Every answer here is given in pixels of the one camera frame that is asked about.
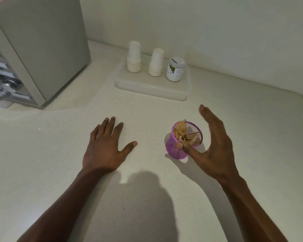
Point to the person's left hand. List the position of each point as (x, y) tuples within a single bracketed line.
[(103, 151)]

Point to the purple mesh cup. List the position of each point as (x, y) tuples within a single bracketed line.
[(174, 148)]

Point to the white plastic tray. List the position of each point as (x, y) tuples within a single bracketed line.
[(151, 85)]

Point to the pile of wooden stir sticks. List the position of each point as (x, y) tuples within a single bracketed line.
[(184, 134)]

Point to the white jar with green label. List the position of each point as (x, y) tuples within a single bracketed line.
[(176, 70)]

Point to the stack of white paper cups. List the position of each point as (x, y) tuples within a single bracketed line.
[(134, 59), (156, 64)]

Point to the person's right hand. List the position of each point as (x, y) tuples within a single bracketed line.
[(214, 151)]

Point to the silver microwave oven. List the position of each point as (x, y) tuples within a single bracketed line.
[(40, 52)]

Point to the person's left forearm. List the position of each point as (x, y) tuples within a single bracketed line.
[(63, 209)]

